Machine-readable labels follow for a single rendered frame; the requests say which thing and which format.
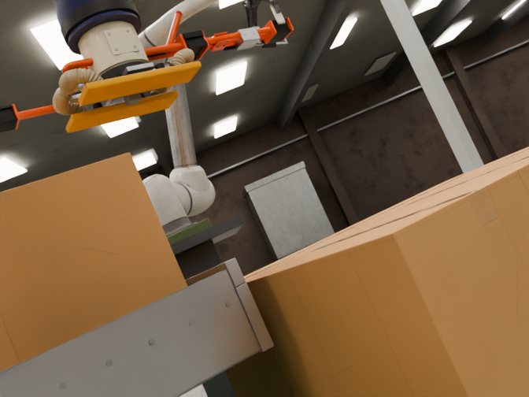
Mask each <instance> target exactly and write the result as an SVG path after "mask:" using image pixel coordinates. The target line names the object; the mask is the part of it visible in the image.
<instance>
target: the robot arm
mask: <svg viewBox="0 0 529 397"><path fill-rule="evenodd" d="M218 1H219V0H186V1H184V2H181V3H180V4H179V5H177V6H175V7H174V8H172V9H170V10H169V11H168V12H167V13H166V14H165V15H164V16H162V17H161V18H160V19H158V20H157V21H156V22H154V23H153V24H152V25H150V26H149V27H148V28H146V29H145V30H144V31H143V32H142V33H141V34H139V35H138V37H139V40H140V42H141V44H142V47H143V49H145V48H150V47H155V46H163V45H166V43H167V40H168V35H169V32H170V29H171V26H172V22H173V18H174V16H175V12H176V11H177V10H179V11H181V13H182V16H181V20H180V23H179V24H181V23H183V22H184V21H185V20H186V19H187V18H189V17H191V16H193V15H194V14H196V13H198V12H200V11H201V10H203V9H205V8H206V7H208V6H210V5H212V4H213V3H215V2H218ZM262 1H264V2H267V3H268V4H270V8H271V10H272V12H273V14H274V17H275V19H276V21H277V23H278V24H285V23H286V22H285V20H284V18H283V15H282V13H281V9H280V7H279V5H278V0H246V1H245V2H243V3H242V7H243V9H244V13H245V18H246V27H247V28H253V27H255V28H256V29H258V28H260V27H259V26H257V9H258V6H259V4H260V2H262ZM271 5H272V6H271ZM252 6H254V7H252ZM172 58H173V57H170V58H163V59H158V60H154V61H150V62H153V64H154V65H155V64H159V63H165V62H169V61H171V60H172ZM171 91H177V93H178V95H179V96H178V97H177V98H176V100H175V101H174V103H173V104H171V106H170V107H169V108H168V109H166V110H165V112H166V117H167V123H168V132H169V138H170V143H171V148H172V157H173V163H174V168H175V169H173V170H172V172H171V174H170V179H169V178H168V177H166V176H163V175H159V174H154V175H152V176H149V177H147V178H146V179H145V180H143V184H144V186H145V188H146V191H147V193H148V195H149V197H150V201H151V202H152V204H153V206H154V209H155V211H156V214H157V216H158V219H159V221H160V222H161V226H162V228H163V230H164V232H165V235H166V237H167V238H168V237H169V236H172V235H174V234H176V233H177V232H180V231H182V230H184V229H185V228H188V227H190V226H192V225H194V224H197V222H194V223H192V224H191V222H190V220H189V219H188V217H192V216H194V215H197V214H200V213H202V212H204V211H205V210H207V209H208V208H209V207H210V206H211V205H212V204H213V202H214V199H215V196H216V192H215V189H214V186H213V184H212V183H211V181H210V180H208V178H207V176H206V174H205V170H204V169H203V168H202V167H201V166H200V165H197V160H196V154H195V148H194V139H193V134H192V128H191V119H190V113H189V108H188V102H187V93H186V88H185V83H181V84H177V85H174V87H172V89H171V90H169V91H168V92H171Z"/></svg>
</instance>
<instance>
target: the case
mask: <svg viewBox="0 0 529 397"><path fill-rule="evenodd" d="M185 287H188V286H187V283H186V281H185V279H184V277H183V274H182V272H181V269H180V267H179V264H178V262H177V260H176V257H175V255H174V254H173V251H172V248H171V246H170V244H169V242H168V239H167V237H166V235H165V232H164V230H163V228H162V226H161V222H160V221H159V219H158V216H157V214H156V211H155V209H154V206H153V204H152V202H151V201H150V197H149V195H148V193H147V191H146V188H145V186H144V184H143V181H142V179H141V177H140V175H139V172H138V170H137V168H136V166H135V163H134V161H133V158H132V156H131V154H130V153H129V152H128V153H126V154H121V155H118V156H116V157H112V158H108V159H105V160H103V161H98V162H95V163H93V164H90V165H85V166H83V167H80V168H78V169H73V170H70V171H68V172H64V173H60V174H57V175H55V176H50V177H47V178H45V179H42V180H37V181H35V182H32V183H29V184H25V185H22V186H19V187H15V188H12V189H9V190H7V191H2V192H0V372H1V371H3V370H5V369H8V368H10V367H12V366H14V365H16V364H19V363H21V362H23V361H25V360H28V359H29V358H32V357H34V356H36V355H38V354H41V353H43V352H45V351H48V350H49V349H51V348H54V347H56V346H58V345H60V344H63V343H65V342H67V341H69V340H71V339H74V338H76V337H77V336H81V335H83V334H84V333H86V332H89V331H91V330H93V329H95V328H98V327H100V326H102V325H104V324H107V323H109V322H111V321H113V320H115V319H117V318H119V317H122V316H124V315H126V314H129V313H130V312H132V311H135V310H137V309H139V308H141V307H144V306H146V305H148V304H150V303H152V302H155V301H157V300H158V299H162V298H164V297H165V296H167V295H170V294H172V293H174V292H176V291H179V290H181V289H183V288H185Z"/></svg>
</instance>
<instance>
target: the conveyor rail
mask: <svg viewBox="0 0 529 397"><path fill-rule="evenodd" d="M260 351H262V348H261V345H260V343H259V340H258V338H257V336H256V333H255V331H254V330H253V326H252V325H251V323H250V319H249V318H248V316H247V313H246V311H245V309H244V306H243V304H242V301H241V299H240V298H239V294H238V292H237V291H236V289H235V285H234V284H233V281H232V279H231V277H230V274H229V272H228V270H227V269H225V270H223V271H220V272H218V273H216V274H213V275H212V276H209V277H207V278H205V279H203V280H200V281H199V282H197V283H194V284H192V285H190V286H188V287H185V288H183V289H181V290H179V291H176V292H174V293H172V294H170V295H167V296H165V297H164V298H162V299H158V300H157V301H155V302H152V303H150V304H148V305H146V306H144V307H141V308H139V309H137V310H135V311H132V312H130V313H129V314H126V315H124V316H122V317H119V318H117V319H115V320H113V321H111V322H109V323H107V324H104V325H102V326H100V327H98V328H95V329H93V330H91V331H89V332H86V333H84V334H83V335H81V336H77V337H76V338H74V339H71V340H69V341H67V342H65V343H63V344H60V345H58V346H56V347H54V348H51V349H49V350H48V351H45V352H43V353H41V354H38V355H36V356H34V357H32V358H29V359H28V360H25V361H23V362H21V363H19V364H16V365H14V366H12V367H10V368H8V369H5V370H3V371H1V372H0V397H180V396H181V395H183V394H185V393H187V392H189V391H190V390H192V389H194V388H196V387H197V386H199V385H201V384H203V383H205V382H206V381H208V380H210V379H212V378H214V377H215V376H217V375H219V374H221V373H222V372H224V371H226V370H228V369H230V368H231V367H233V366H235V365H237V364H239V363H240V362H242V361H244V360H246V359H247V358H249V357H251V356H253V355H255V354H256V353H258V352H260Z"/></svg>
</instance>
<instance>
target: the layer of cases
mask: <svg viewBox="0 0 529 397"><path fill-rule="evenodd" d="M244 278H245V281H246V283H247V285H248V287H249V289H250V292H251V294H252V296H253V299H254V301H255V303H256V305H257V308H258V309H259V312H260V314H261V317H262V319H263V321H264V324H265V326H266V328H267V330H268V333H269V335H270V336H271V339H272V342H273V343H274V347H271V348H269V349H268V350H266V351H264V352H258V353H256V354H255V355H253V356H251V357H249V358H247V359H246V360H244V361H242V362H240V363H239V364H237V365H235V366H233V367H231V368H230V369H228V370H226V371H225V373H226V374H227V376H228V379H229V381H230V383H231V386H232V388H233V391H234V393H235V396H236V397H529V147H527V148H524V149H522V150H519V151H517V152H515V153H513V154H510V155H507V156H505V157H503V158H500V159H498V160H496V161H492V162H491V163H488V164H486V165H483V166H480V167H478V168H477V169H473V170H471V171H469V172H467V173H464V174H461V175H459V176H456V177H454V178H452V179H450V180H447V181H445V182H443V183H440V184H438V185H436V186H434V187H432V188H430V189H428V190H426V191H423V192H421V193H419V194H418V195H415V196H413V197H411V198H408V199H406V200H405V201H403V202H400V203H398V204H396V205H394V206H392V207H390V208H388V209H386V210H383V211H381V212H379V213H377V214H375V215H373V216H371V217H368V218H366V219H364V220H363V221H360V222H358V223H356V224H353V225H351V226H349V227H348V228H345V229H343V230H342V231H340V232H336V233H335V234H333V235H331V236H328V237H326V238H324V239H322V240H320V241H318V242H316V243H314V244H311V245H309V246H307V247H305V248H303V249H301V250H298V251H296V252H294V253H293V254H290V255H288V256H286V257H285V258H281V259H280V260H278V261H276V262H273V263H272V264H269V265H266V266H265V267H263V268H261V269H259V270H257V271H254V272H252V273H250V274H248V275H246V276H244Z"/></svg>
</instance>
